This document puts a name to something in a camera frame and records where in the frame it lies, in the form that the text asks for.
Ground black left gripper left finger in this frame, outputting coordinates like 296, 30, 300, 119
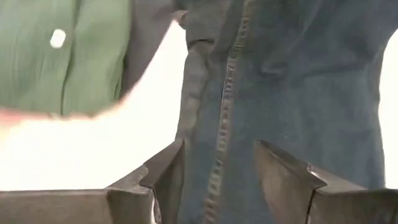
0, 138, 187, 224

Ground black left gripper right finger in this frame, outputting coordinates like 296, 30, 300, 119
255, 140, 398, 224

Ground dark grey shorts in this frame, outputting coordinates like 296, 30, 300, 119
119, 0, 189, 98

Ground dark blue jeans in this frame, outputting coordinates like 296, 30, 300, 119
175, 0, 394, 224

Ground dark green button shirt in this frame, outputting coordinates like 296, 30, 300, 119
0, 0, 132, 118

